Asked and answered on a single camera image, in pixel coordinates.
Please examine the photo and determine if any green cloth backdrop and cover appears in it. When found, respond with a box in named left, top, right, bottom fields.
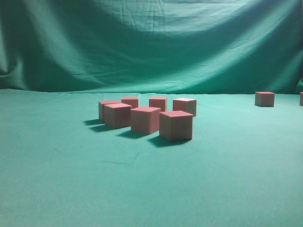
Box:
left=0, top=0, right=303, bottom=227

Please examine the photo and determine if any red cube placed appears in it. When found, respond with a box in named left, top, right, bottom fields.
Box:
left=173, top=98, right=197, bottom=117
left=104, top=103, right=132, bottom=129
left=121, top=96, right=139, bottom=109
left=149, top=96, right=168, bottom=112

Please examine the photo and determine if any red cube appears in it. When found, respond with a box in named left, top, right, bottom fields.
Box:
left=159, top=111, right=193, bottom=141
left=131, top=106, right=160, bottom=135
left=98, top=100, right=120, bottom=123

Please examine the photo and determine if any red cube row end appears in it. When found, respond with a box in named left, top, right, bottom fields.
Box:
left=255, top=91, right=275, bottom=107

